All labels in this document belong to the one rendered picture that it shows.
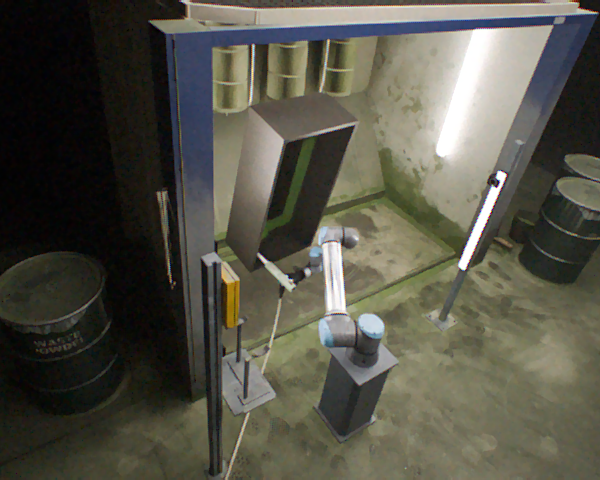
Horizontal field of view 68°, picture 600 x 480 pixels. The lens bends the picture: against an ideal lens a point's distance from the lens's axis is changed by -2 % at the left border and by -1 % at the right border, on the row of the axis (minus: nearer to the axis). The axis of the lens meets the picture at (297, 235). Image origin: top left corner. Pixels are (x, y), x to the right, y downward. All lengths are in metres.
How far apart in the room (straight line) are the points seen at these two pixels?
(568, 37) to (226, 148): 2.77
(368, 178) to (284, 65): 1.71
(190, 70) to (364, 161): 3.41
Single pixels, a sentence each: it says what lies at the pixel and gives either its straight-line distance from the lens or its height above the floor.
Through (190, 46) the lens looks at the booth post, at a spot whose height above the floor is 2.24.
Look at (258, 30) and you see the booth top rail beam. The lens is 1.90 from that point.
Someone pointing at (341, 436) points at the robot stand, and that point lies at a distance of 3.10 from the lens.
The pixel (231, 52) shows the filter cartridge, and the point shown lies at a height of 1.73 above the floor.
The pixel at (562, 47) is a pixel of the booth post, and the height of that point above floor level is 2.06.
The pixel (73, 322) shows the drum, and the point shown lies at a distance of 2.64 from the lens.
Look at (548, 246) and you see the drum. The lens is 4.72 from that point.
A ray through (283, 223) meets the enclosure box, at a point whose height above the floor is 0.52.
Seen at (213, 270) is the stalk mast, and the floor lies 1.60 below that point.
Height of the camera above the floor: 2.71
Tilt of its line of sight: 37 degrees down
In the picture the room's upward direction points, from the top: 7 degrees clockwise
